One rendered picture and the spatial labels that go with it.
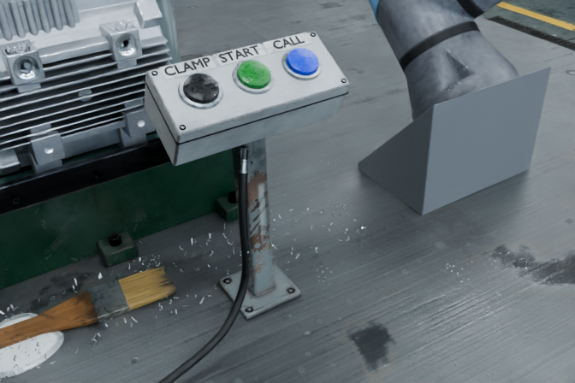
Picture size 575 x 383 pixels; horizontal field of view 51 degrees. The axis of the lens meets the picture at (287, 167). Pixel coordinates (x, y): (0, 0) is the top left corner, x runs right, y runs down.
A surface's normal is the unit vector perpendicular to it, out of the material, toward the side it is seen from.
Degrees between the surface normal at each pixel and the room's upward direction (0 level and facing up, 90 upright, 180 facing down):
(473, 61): 29
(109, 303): 0
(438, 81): 56
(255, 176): 90
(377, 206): 0
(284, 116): 120
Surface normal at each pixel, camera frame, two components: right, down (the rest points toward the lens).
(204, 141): 0.47, 0.80
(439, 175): 0.52, 0.44
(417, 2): -0.41, 0.15
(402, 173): -0.86, 0.29
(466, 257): -0.04, -0.85
